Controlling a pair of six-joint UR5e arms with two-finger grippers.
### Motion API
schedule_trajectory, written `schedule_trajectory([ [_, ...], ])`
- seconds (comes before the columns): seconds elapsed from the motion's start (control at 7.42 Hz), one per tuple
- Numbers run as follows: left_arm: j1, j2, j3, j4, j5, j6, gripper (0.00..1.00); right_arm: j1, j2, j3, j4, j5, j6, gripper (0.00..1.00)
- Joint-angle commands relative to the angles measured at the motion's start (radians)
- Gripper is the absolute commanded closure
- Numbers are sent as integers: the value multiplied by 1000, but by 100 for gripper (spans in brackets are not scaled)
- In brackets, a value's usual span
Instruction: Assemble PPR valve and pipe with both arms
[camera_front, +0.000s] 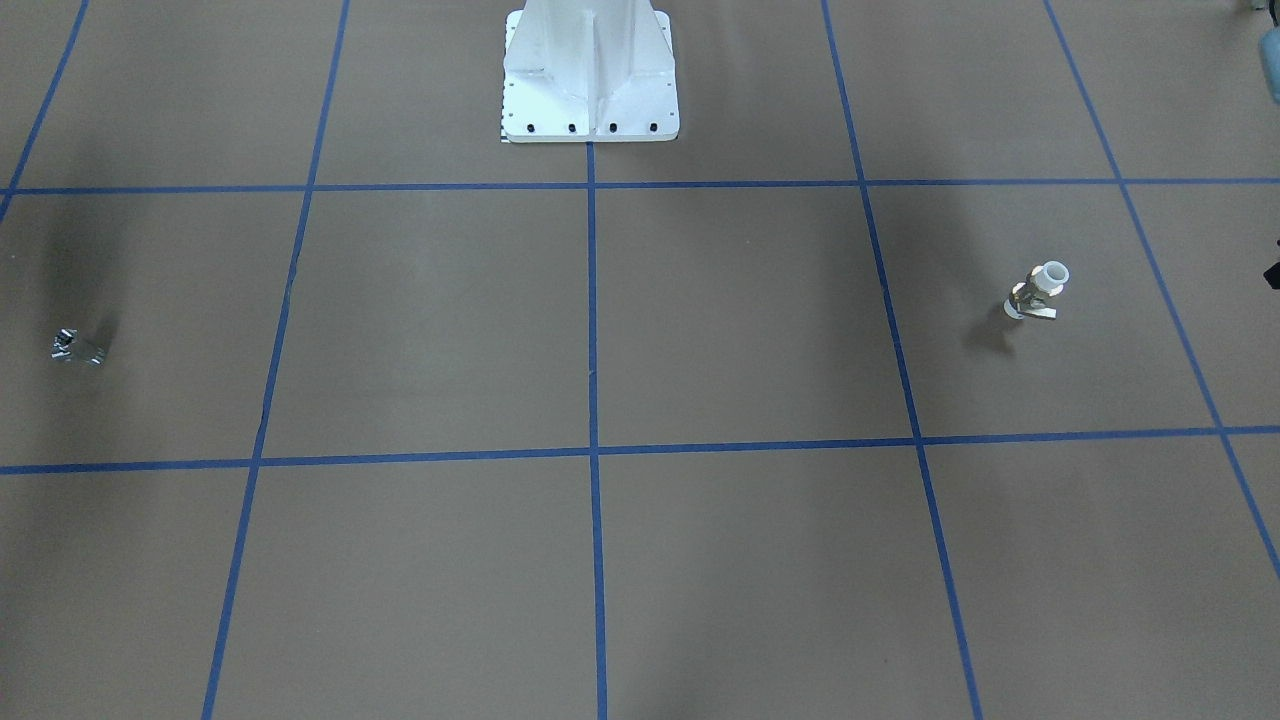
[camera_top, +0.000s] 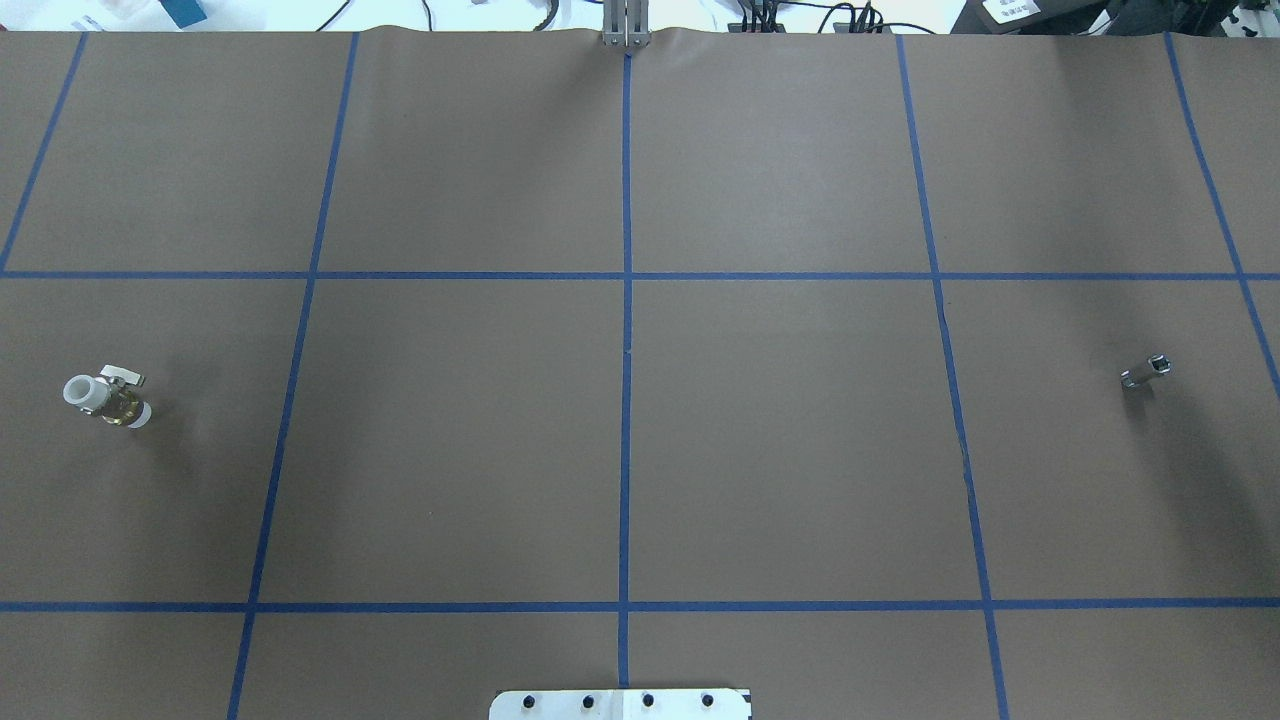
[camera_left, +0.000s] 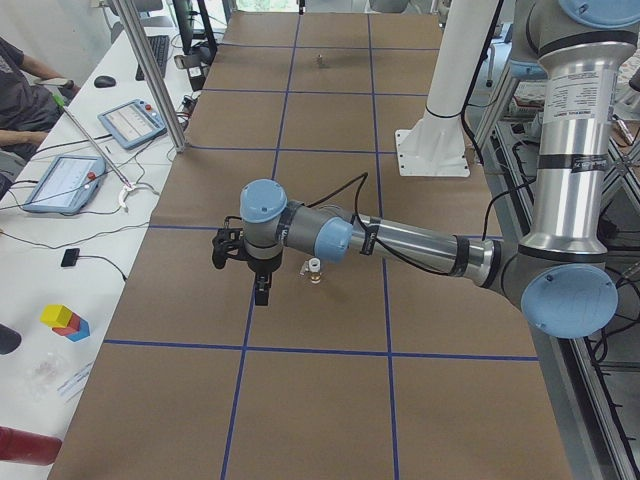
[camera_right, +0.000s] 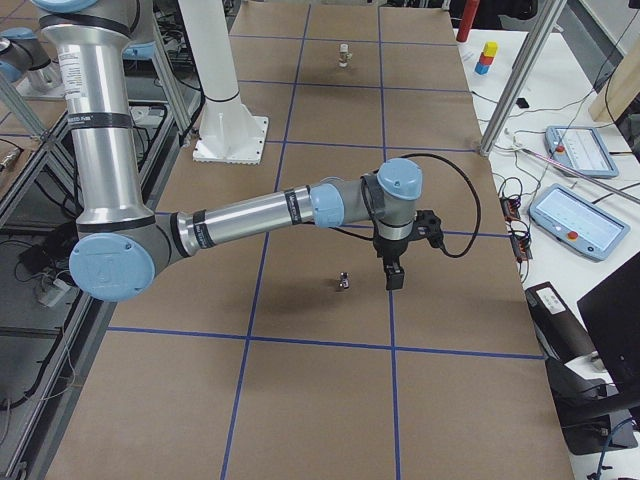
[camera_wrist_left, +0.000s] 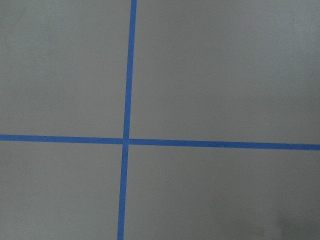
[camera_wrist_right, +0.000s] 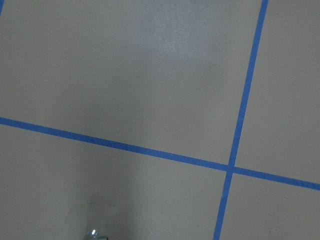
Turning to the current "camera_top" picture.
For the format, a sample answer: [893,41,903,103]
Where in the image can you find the teal box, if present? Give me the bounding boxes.
[159,0,209,29]

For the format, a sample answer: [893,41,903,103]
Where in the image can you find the grey aluminium profile post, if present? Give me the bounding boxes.
[600,0,652,50]

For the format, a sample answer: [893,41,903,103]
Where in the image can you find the chrome threaded pipe fitting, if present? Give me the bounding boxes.
[1120,354,1172,389]

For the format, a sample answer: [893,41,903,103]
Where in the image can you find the white metal base plate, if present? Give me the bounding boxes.
[488,688,754,719]

